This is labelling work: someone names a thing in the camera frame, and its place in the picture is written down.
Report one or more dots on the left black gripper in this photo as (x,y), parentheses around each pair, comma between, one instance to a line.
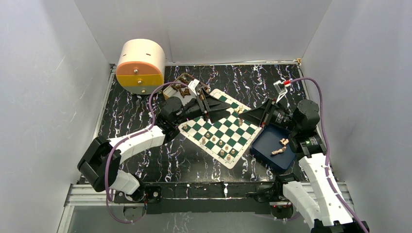
(214,109)

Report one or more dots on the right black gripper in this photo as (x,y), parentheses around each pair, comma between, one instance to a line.
(259,115)

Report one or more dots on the light piece passed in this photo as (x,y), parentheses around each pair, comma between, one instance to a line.
(239,110)

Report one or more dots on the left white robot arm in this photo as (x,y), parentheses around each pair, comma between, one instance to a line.
(100,164)

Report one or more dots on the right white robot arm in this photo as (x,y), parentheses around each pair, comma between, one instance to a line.
(326,211)

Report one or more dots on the green white chess board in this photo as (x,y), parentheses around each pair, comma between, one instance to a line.
(237,136)

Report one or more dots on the pile of dark chess pieces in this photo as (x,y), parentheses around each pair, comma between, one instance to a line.
(184,91)

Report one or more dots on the pile of light chess pieces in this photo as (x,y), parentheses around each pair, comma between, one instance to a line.
(283,146)

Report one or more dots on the dark blue tray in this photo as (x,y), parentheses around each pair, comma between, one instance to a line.
(268,141)

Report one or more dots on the tan square tin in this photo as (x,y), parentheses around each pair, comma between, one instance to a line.
(168,92)

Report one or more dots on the cream round drawer box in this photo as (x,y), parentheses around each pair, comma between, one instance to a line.
(141,66)

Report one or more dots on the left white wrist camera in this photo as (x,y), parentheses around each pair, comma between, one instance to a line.
(194,86)

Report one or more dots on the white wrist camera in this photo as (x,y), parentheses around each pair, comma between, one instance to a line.
(194,86)
(281,89)

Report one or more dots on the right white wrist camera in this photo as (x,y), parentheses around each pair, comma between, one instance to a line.
(281,89)

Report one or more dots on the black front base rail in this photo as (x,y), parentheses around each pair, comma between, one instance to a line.
(216,197)

